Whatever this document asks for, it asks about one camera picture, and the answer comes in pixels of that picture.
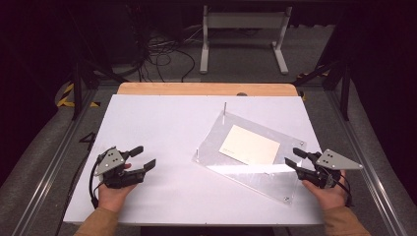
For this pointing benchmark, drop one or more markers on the black tape floor mark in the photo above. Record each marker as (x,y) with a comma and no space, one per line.
(88,139)

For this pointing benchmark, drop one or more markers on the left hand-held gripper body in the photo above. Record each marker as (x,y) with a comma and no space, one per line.
(109,162)

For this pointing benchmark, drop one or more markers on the painting picture card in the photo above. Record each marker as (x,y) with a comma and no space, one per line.
(250,146)

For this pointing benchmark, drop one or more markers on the clear acrylic photo frame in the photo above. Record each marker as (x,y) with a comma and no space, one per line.
(259,178)

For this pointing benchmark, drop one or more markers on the person's left hand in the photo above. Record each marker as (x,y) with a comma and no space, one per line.
(114,196)

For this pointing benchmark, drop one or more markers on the white board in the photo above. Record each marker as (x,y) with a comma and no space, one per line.
(164,131)

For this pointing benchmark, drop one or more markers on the wooden table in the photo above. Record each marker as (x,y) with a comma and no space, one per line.
(196,89)

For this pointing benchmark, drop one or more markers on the aluminium floor rail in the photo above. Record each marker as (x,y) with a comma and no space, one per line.
(55,164)
(367,157)

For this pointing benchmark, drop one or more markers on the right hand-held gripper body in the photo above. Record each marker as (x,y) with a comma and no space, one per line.
(334,160)

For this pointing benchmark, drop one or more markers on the white metal stand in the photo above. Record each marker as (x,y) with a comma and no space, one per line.
(244,20)

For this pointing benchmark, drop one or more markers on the person's right hand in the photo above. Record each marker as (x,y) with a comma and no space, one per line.
(327,196)

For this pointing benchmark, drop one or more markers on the black metal stand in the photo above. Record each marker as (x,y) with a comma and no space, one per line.
(77,88)
(344,85)

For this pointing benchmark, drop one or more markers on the yellow black floor tape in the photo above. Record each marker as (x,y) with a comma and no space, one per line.
(65,95)
(311,73)

